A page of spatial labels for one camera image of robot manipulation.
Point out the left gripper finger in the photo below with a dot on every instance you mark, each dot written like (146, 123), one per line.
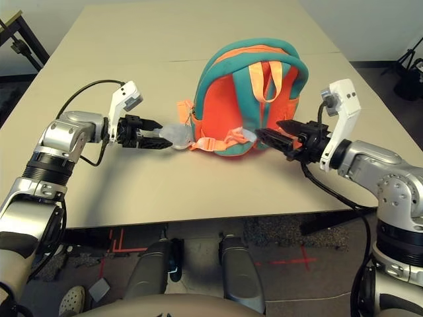
(150, 125)
(153, 143)

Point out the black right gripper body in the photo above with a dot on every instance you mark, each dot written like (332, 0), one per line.
(310, 142)

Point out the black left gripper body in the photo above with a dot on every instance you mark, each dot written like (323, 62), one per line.
(129, 132)

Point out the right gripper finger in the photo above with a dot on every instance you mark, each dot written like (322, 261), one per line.
(291, 128)
(274, 140)

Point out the gray plush zipper charm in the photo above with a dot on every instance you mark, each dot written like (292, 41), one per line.
(178, 135)

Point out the teal and orange backpack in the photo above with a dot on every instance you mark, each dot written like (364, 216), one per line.
(231, 99)

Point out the red tape floor lines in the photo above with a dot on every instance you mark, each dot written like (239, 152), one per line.
(132, 249)

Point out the black bag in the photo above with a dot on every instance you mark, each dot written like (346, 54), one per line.
(409, 86)

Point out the red tape floor cross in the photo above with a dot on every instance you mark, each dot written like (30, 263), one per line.
(297, 261)

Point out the black framed side desk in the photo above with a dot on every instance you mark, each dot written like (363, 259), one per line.
(33, 43)

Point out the black tripod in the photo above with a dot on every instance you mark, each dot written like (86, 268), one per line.
(409, 56)

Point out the gray left robot leg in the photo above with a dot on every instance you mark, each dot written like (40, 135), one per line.
(148, 274)

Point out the gray robot leg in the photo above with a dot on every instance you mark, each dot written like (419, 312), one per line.
(241, 277)
(148, 274)

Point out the gray right robot leg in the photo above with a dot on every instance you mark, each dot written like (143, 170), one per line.
(241, 277)

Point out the gray flat floor plate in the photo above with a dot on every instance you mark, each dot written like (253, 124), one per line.
(99, 290)

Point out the beige robot torso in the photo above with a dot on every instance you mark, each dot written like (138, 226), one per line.
(165, 307)

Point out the white perforated shoe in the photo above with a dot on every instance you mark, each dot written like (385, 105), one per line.
(71, 301)

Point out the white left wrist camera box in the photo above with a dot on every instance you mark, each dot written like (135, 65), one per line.
(127, 94)

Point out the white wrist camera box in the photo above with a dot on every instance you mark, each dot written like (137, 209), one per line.
(345, 95)
(127, 94)

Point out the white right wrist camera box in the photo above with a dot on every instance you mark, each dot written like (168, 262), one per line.
(345, 95)

